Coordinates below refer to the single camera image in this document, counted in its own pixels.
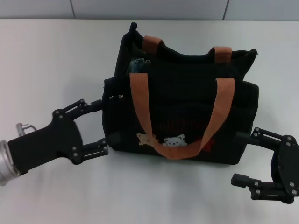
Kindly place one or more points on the silver zipper pull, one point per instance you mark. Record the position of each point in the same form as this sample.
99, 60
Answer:
116, 96

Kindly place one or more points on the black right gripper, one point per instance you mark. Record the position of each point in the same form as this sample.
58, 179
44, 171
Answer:
287, 168

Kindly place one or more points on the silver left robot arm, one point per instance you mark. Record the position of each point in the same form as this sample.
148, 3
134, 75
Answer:
7, 161

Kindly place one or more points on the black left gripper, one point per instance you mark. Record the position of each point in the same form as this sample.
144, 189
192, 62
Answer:
53, 140

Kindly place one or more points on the blue packet inside bag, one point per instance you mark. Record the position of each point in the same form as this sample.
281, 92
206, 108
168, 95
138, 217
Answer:
137, 66

